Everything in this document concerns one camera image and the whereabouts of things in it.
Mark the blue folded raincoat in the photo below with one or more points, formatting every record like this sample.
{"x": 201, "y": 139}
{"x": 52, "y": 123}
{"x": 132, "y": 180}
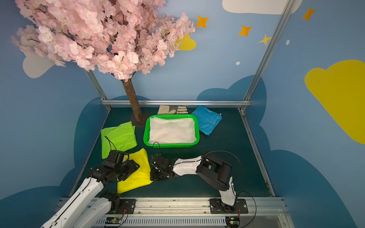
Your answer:
{"x": 207, "y": 119}

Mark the beige work glove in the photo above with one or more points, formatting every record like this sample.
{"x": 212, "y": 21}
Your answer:
{"x": 172, "y": 110}

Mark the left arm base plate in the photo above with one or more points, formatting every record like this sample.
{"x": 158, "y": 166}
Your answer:
{"x": 122, "y": 205}

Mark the left circuit board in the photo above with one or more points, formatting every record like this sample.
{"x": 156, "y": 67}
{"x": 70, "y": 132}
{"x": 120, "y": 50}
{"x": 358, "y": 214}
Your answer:
{"x": 113, "y": 221}

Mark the green plastic basket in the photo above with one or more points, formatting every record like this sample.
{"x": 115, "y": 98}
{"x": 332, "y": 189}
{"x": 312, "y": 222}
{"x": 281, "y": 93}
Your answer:
{"x": 156, "y": 144}

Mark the right circuit board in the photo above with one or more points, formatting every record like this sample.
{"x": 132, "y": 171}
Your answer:
{"x": 232, "y": 222}

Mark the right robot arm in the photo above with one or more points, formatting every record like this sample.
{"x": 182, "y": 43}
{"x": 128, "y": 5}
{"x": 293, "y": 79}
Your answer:
{"x": 212, "y": 169}

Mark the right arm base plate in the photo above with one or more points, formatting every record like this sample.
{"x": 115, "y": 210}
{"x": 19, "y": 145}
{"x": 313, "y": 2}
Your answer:
{"x": 218, "y": 207}

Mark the yellow-green folded raincoat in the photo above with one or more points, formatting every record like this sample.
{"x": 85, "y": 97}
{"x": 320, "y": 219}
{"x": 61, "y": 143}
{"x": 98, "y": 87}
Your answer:
{"x": 139, "y": 178}

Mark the circuit board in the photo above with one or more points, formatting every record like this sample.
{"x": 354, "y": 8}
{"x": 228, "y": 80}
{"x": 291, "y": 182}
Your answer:
{"x": 232, "y": 222}
{"x": 113, "y": 221}

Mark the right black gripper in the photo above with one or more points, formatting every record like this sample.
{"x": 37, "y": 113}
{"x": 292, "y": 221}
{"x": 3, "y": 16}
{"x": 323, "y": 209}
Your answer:
{"x": 157, "y": 167}

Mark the aluminium frame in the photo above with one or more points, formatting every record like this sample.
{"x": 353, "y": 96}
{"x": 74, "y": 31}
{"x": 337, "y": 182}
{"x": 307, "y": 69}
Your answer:
{"x": 214, "y": 68}

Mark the pink cherry blossom tree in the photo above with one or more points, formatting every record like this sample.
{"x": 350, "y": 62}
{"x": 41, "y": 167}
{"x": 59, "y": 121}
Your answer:
{"x": 116, "y": 37}

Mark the lime green folded raincoat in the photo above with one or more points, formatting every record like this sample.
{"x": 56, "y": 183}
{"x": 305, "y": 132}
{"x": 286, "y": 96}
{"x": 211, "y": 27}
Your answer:
{"x": 120, "y": 138}

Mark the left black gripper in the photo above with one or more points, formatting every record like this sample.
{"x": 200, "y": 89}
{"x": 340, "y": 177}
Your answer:
{"x": 129, "y": 167}

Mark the white raincoat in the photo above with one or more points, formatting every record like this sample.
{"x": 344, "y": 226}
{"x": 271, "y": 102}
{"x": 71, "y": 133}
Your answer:
{"x": 172, "y": 131}

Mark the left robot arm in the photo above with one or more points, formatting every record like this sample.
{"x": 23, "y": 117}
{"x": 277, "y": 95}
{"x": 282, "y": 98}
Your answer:
{"x": 74, "y": 213}

